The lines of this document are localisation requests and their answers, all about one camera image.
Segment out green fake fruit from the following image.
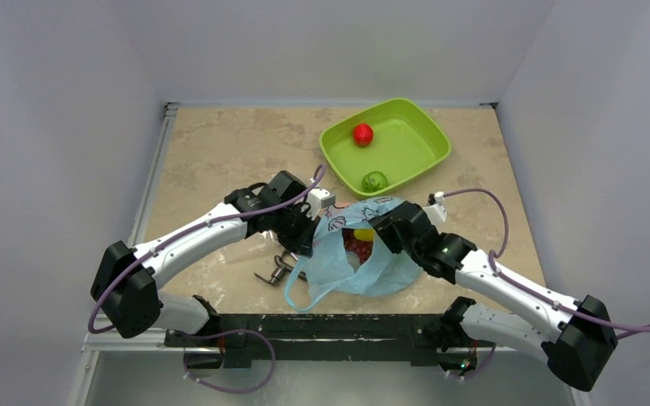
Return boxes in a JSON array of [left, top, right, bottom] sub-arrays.
[[361, 171, 389, 194]]

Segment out black metal clamp tool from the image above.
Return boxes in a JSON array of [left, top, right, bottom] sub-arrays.
[[253, 250, 299, 287]]

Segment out light blue plastic bag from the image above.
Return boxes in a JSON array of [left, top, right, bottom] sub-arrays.
[[284, 196, 421, 312]]

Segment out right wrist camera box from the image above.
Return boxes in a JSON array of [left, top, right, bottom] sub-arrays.
[[423, 191, 447, 226]]

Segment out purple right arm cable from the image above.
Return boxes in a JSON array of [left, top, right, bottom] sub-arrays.
[[434, 188, 650, 341]]

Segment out green plastic tray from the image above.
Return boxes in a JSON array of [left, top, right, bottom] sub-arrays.
[[319, 98, 452, 199]]

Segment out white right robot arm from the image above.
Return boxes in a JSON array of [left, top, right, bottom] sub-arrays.
[[369, 202, 618, 392]]

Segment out yellow fake fruit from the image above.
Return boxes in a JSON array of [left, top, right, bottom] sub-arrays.
[[353, 228, 376, 242]]

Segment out dark red fake fruit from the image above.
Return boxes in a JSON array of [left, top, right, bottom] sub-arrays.
[[342, 228, 374, 264]]

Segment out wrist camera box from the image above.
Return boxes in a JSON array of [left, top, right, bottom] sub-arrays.
[[423, 191, 447, 226], [306, 187, 336, 218]]

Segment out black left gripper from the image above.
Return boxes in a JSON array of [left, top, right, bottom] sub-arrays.
[[271, 204, 320, 257]]

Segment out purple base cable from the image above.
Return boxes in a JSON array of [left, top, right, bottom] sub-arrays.
[[182, 326, 279, 394]]

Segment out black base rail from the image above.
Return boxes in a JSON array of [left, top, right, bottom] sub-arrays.
[[164, 314, 491, 374]]

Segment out clear plastic screw box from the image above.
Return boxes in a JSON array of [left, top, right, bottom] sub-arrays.
[[220, 231, 280, 263]]

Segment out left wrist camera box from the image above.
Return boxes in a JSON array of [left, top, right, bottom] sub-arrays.
[[306, 187, 336, 218]]

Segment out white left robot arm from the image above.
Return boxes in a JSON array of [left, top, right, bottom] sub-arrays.
[[88, 165, 325, 346]]

